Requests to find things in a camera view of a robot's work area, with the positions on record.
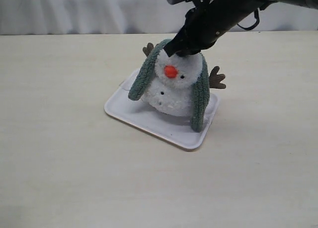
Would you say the white snowman plush toy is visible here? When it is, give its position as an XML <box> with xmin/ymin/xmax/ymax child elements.
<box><xmin>136</xmin><ymin>41</ymin><xmax>226</xmax><ymax>117</ymax></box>

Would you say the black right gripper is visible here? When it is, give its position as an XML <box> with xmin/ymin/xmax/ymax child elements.
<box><xmin>163</xmin><ymin>0</ymin><xmax>239</xmax><ymax>57</ymax></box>

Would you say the white backdrop curtain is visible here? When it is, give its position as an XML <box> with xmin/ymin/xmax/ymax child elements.
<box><xmin>0</xmin><ymin>0</ymin><xmax>318</xmax><ymax>36</ymax></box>

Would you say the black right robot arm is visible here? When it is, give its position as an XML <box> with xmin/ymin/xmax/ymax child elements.
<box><xmin>164</xmin><ymin>0</ymin><xmax>318</xmax><ymax>57</ymax></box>

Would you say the white plastic tray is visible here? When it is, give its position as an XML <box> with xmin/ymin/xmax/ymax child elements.
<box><xmin>104</xmin><ymin>69</ymin><xmax>220</xmax><ymax>151</ymax></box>

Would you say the green fuzzy scarf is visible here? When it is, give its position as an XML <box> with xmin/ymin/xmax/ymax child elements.
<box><xmin>128</xmin><ymin>39</ymin><xmax>210</xmax><ymax>132</ymax></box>

